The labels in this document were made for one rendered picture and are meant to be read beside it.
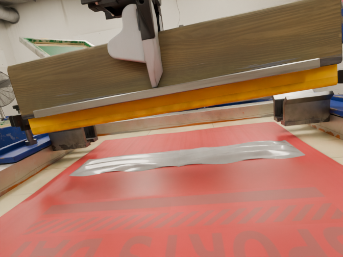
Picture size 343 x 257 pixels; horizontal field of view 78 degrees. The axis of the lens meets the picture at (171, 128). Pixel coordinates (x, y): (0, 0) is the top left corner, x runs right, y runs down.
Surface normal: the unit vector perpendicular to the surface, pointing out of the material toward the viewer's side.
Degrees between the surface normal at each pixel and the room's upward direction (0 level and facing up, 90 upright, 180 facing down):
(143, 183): 0
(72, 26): 90
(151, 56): 104
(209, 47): 88
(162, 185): 0
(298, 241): 0
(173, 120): 90
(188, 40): 88
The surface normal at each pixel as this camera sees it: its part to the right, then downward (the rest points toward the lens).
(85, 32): -0.11, 0.25
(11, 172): 0.99, -0.11
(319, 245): -0.14, -0.96
